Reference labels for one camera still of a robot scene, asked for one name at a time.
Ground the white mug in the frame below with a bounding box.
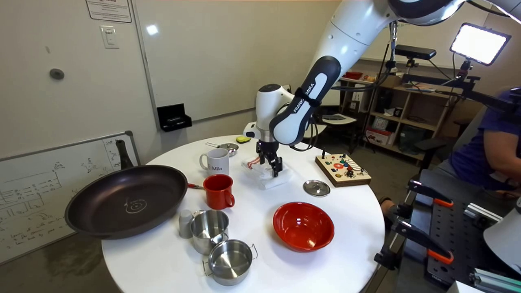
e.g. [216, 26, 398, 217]
[199, 148, 230, 177]

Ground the black marker tray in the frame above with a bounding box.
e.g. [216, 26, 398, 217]
[157, 103, 193, 133]

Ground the steel pot with long handle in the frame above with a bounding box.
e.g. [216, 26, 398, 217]
[190, 209, 230, 256]

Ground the small steel pan with lid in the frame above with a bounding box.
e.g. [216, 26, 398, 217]
[205, 142, 240, 157]

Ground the red and white towel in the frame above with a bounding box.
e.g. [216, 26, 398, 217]
[242, 156, 293, 190]

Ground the light switch plate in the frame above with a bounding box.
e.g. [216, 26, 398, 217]
[100, 25, 120, 50]

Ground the steel pot with two handles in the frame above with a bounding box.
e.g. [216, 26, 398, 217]
[202, 239, 258, 286]

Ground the camera on mount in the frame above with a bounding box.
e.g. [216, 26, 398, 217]
[385, 20, 438, 82]

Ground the steel lid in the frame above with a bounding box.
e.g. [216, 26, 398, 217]
[302, 179, 331, 198]

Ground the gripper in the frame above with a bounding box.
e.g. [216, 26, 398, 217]
[256, 140, 284, 178]

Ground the wooden board with coloured buttons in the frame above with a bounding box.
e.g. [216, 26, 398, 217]
[315, 153, 372, 188]

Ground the black and orange clamp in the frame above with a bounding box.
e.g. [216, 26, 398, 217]
[374, 219, 455, 271]
[406, 179, 455, 208]

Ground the red mug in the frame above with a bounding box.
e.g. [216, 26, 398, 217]
[203, 174, 236, 210]

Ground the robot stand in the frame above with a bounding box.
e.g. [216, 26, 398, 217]
[368, 169, 521, 293]

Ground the wooden shelf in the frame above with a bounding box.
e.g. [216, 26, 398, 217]
[339, 72, 458, 164]

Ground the dark frying pan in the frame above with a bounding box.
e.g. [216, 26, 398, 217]
[65, 140, 188, 240]

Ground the small round side table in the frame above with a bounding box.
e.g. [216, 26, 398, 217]
[320, 113, 359, 141]

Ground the grey shaker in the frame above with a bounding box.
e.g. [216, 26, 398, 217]
[179, 209, 194, 239]

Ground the person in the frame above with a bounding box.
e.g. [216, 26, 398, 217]
[379, 86, 521, 222]

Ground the leaning whiteboard with drawings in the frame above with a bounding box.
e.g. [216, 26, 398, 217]
[0, 131, 141, 266]

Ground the red bowl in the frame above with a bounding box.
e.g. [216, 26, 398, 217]
[272, 201, 335, 253]

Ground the LED panel light on mount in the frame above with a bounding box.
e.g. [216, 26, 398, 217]
[401, 22, 512, 102]

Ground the paper notice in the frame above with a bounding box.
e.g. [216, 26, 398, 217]
[85, 0, 133, 24]

